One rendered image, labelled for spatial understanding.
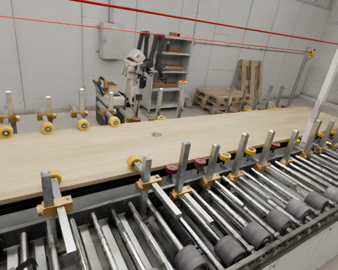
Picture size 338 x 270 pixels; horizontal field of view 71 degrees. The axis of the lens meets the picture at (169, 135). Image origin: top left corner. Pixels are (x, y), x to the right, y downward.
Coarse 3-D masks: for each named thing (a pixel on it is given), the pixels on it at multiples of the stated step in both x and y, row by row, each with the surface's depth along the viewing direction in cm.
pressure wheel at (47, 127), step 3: (42, 123) 169; (45, 123) 167; (48, 123) 168; (51, 123) 170; (42, 126) 166; (45, 126) 166; (48, 126) 167; (51, 126) 168; (42, 129) 166; (45, 129) 167; (48, 129) 168; (51, 129) 169; (45, 132) 168; (48, 132) 169; (51, 132) 170
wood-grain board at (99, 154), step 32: (96, 128) 189; (128, 128) 197; (160, 128) 206; (192, 128) 215; (224, 128) 225; (256, 128) 236; (288, 128) 248; (320, 128) 262; (0, 160) 134; (32, 160) 138; (64, 160) 142; (96, 160) 147; (160, 160) 156; (192, 160) 164; (0, 192) 111; (32, 192) 114
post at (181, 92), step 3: (180, 90) 245; (183, 90) 245; (180, 93) 246; (183, 93) 247; (180, 96) 247; (180, 99) 248; (180, 102) 250; (180, 105) 251; (177, 108) 254; (180, 108) 253; (177, 111) 255; (180, 111) 255; (177, 114) 256; (177, 117) 256
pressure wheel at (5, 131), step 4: (0, 128) 154; (4, 128) 153; (8, 128) 155; (0, 132) 153; (4, 132) 154; (8, 132) 156; (12, 132) 157; (0, 136) 154; (4, 136) 156; (8, 136) 156
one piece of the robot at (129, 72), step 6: (126, 60) 318; (126, 66) 318; (132, 66) 308; (126, 72) 317; (132, 72) 318; (132, 78) 321; (138, 78) 326; (126, 84) 338; (132, 84) 326; (126, 90) 339; (132, 90) 325; (132, 96) 329; (132, 102) 333
